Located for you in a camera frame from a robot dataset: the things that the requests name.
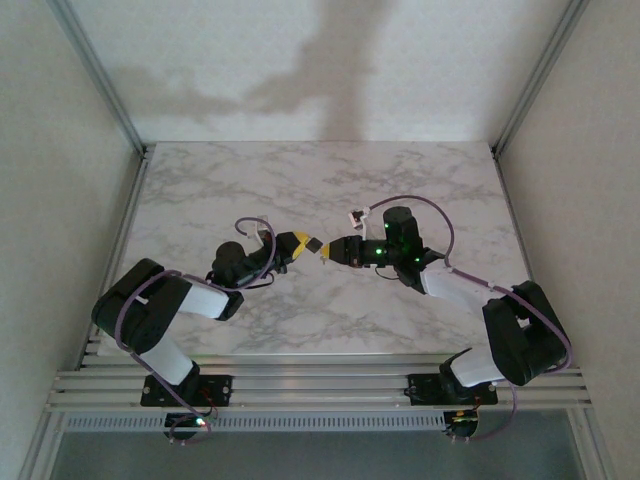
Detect aluminium frame post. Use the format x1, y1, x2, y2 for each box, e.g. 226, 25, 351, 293
47, 0, 149, 157
491, 0, 592, 157

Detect aluminium rail beam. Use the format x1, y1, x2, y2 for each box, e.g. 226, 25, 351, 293
47, 353, 594, 414

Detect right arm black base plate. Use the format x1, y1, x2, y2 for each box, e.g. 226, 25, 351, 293
407, 372, 499, 407

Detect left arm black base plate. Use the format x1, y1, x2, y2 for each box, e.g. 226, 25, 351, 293
140, 374, 235, 407

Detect slotted grey cable duct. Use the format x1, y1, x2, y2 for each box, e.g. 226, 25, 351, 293
64, 412, 447, 434

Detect black controller board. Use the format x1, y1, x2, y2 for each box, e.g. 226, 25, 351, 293
446, 409, 482, 437
164, 412, 211, 437

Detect aluminium frame leg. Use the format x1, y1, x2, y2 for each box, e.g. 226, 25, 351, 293
567, 409, 619, 480
19, 412, 64, 480

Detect aluminium side rail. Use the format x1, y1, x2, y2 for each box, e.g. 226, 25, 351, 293
492, 148, 560, 364
79, 147, 156, 370

